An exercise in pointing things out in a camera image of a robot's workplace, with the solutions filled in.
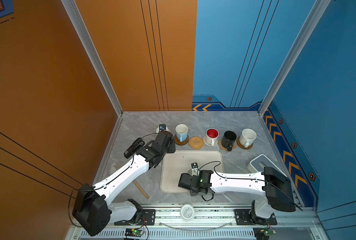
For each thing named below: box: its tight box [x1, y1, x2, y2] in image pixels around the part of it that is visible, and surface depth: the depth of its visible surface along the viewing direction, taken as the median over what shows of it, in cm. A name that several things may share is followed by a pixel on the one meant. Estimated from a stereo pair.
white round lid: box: [179, 203, 195, 222], surface depth 71 cm
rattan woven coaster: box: [188, 136, 204, 150], surface depth 104 cm
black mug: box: [221, 130, 237, 152], surface depth 97 cm
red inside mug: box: [205, 128, 220, 147], surface depth 99 cm
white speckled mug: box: [239, 128, 257, 148], surface depth 97 cm
